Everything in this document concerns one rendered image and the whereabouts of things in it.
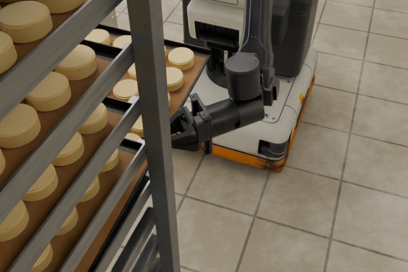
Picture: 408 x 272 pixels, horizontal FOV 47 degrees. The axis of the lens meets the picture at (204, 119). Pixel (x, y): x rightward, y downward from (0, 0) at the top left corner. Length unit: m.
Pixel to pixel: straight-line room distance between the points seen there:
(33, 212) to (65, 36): 0.21
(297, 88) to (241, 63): 1.27
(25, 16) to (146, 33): 0.14
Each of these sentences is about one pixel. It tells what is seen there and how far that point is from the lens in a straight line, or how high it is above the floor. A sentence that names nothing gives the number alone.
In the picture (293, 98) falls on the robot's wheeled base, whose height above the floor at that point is 0.28.
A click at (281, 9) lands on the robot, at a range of 1.74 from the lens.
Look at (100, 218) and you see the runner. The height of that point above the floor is 1.06.
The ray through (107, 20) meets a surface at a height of 0.49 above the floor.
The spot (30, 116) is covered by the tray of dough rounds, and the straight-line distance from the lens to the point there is 0.51.
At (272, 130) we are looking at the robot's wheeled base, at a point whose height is 0.27.
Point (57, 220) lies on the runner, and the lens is 0.54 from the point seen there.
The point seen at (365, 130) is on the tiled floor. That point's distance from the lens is 2.34.
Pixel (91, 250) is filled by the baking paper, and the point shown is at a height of 0.97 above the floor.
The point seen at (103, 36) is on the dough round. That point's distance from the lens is 0.99.
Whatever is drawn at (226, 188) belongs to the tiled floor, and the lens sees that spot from 1.98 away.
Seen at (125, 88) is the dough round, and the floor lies 1.02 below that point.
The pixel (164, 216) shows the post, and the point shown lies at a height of 0.89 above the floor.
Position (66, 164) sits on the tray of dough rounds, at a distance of 0.60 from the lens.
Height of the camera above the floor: 1.57
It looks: 44 degrees down
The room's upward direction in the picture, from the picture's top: straight up
